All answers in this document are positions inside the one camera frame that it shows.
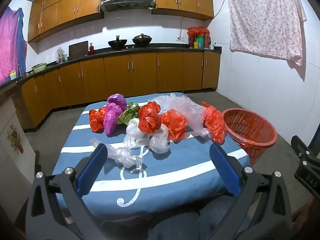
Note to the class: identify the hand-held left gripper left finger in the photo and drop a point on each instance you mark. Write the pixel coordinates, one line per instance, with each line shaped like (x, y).
(91, 170)

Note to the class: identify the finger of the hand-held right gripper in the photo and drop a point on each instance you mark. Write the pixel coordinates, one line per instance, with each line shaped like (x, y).
(303, 150)

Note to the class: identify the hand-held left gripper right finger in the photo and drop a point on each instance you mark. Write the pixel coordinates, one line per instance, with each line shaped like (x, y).
(225, 170)

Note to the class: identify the clear plastic bag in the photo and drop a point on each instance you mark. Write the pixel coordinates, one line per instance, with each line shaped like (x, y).
(122, 155)

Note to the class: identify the red plastic basket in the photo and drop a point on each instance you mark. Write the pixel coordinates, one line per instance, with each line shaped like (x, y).
(250, 132)

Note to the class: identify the red plastic bag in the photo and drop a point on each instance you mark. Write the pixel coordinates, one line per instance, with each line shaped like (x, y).
(148, 117)
(96, 120)
(215, 125)
(175, 125)

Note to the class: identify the white plastic bag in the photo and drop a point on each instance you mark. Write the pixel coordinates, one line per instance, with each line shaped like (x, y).
(160, 141)
(133, 133)

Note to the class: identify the olive green plastic bag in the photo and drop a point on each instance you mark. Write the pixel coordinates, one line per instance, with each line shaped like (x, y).
(125, 117)

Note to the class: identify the person's jeans legs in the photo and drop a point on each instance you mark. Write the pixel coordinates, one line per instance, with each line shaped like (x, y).
(195, 220)

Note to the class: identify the purple plastic bag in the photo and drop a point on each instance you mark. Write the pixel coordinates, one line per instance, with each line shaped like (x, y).
(112, 112)

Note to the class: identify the blue striped tablecloth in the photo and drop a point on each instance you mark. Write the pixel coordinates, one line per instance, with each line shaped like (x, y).
(162, 180)

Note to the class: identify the clear bubble wrap sheet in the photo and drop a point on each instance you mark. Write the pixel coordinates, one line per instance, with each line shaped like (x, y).
(185, 105)

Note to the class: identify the flower picture panel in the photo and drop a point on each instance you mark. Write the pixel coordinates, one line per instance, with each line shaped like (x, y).
(15, 140)

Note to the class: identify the wooden lower cabinets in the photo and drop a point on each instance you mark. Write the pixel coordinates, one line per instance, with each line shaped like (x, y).
(140, 72)

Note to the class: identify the green basin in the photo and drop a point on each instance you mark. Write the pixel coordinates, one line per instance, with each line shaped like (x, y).
(38, 68)

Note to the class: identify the glass jar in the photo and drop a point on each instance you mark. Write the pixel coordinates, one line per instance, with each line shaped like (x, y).
(60, 56)

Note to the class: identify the dark cutting board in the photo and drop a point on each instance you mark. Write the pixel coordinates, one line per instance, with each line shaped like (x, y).
(78, 50)

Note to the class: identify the red bottle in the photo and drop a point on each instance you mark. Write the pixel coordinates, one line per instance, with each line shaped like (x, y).
(91, 49)

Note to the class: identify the yellow bottle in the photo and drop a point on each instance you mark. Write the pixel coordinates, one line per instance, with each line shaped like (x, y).
(13, 75)

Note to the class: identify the white cup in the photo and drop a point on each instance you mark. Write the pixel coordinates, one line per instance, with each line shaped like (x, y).
(212, 47)

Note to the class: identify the black wok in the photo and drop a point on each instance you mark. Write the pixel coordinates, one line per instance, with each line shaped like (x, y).
(117, 43)

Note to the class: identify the green bottle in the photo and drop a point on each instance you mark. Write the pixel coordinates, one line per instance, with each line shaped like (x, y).
(200, 43)

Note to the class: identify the black kitchen countertop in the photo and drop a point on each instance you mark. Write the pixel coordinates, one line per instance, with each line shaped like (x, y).
(150, 48)

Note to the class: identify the floral hanging cloth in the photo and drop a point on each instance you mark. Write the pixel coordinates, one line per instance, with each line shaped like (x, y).
(262, 17)

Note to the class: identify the black lidded pot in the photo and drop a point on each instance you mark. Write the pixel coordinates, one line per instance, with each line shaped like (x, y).
(142, 40)

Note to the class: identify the red bag covered containers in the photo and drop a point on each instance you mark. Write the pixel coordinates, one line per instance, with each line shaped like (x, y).
(198, 32)

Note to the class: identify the pink hanging cloth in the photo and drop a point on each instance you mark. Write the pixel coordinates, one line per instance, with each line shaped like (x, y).
(11, 45)

